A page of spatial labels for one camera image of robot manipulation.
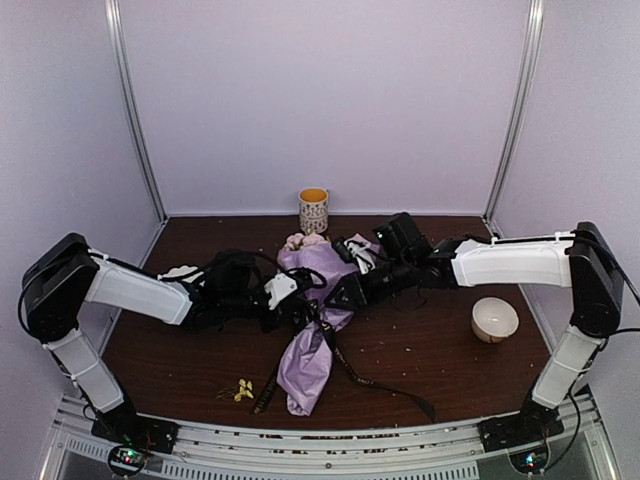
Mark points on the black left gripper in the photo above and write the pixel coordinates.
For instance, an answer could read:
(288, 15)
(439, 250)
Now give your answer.
(289, 304)

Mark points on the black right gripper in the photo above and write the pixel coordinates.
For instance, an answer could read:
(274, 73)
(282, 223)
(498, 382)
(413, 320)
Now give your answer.
(357, 293)

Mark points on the black printed ribbon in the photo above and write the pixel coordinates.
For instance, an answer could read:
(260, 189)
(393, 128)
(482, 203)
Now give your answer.
(350, 370)

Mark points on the pink rose stem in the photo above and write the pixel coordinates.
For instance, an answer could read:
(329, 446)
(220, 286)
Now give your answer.
(298, 241)

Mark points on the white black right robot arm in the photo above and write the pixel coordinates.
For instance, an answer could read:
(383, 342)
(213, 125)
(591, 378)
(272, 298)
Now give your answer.
(579, 260)

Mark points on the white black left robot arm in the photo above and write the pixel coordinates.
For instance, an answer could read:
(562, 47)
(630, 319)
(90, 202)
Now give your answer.
(72, 278)

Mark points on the fallen yellow flower sprig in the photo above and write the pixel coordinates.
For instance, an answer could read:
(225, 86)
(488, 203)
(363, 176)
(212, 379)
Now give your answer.
(243, 389)

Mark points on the floral ceramic mug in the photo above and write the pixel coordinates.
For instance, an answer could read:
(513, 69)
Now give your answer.
(313, 210)

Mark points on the white scalloped bowl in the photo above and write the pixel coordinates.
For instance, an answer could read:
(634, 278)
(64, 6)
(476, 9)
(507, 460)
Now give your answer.
(182, 273)

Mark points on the white round bowl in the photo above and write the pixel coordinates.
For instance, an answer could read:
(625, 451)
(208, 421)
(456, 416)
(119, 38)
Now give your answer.
(494, 320)

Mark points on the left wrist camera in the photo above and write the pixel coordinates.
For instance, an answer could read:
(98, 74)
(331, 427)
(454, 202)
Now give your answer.
(279, 288)

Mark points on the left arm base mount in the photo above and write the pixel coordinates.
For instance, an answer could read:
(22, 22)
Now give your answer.
(131, 453)

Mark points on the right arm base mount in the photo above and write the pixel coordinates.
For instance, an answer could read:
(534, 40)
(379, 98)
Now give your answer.
(525, 439)

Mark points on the front aluminium rail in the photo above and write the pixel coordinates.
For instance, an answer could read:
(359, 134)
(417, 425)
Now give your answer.
(451, 450)

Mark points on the right aluminium frame post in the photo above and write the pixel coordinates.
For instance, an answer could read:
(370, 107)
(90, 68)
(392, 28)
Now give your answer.
(527, 69)

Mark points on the aluminium frame post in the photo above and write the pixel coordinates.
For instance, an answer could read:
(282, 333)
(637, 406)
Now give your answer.
(527, 69)
(117, 38)

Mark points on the left aluminium frame post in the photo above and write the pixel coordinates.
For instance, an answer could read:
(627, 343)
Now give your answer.
(117, 38)

